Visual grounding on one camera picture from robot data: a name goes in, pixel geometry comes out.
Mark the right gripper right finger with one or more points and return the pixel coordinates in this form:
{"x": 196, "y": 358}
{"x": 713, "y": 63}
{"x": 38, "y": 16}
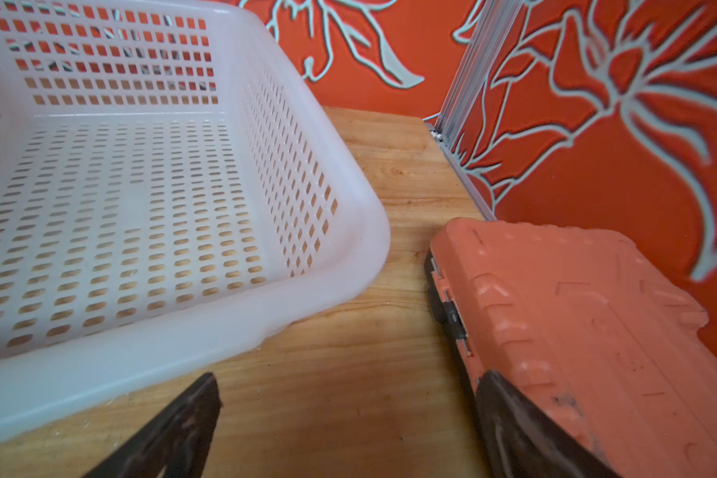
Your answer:
{"x": 521, "y": 441}

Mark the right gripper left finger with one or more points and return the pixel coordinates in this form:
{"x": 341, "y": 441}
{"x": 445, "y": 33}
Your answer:
{"x": 175, "y": 443}

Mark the red plastic tool case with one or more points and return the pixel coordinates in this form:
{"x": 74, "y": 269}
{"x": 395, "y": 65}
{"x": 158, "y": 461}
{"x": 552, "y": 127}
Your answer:
{"x": 589, "y": 330}

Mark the white perforated plastic basket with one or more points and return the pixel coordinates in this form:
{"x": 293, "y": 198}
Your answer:
{"x": 171, "y": 195}

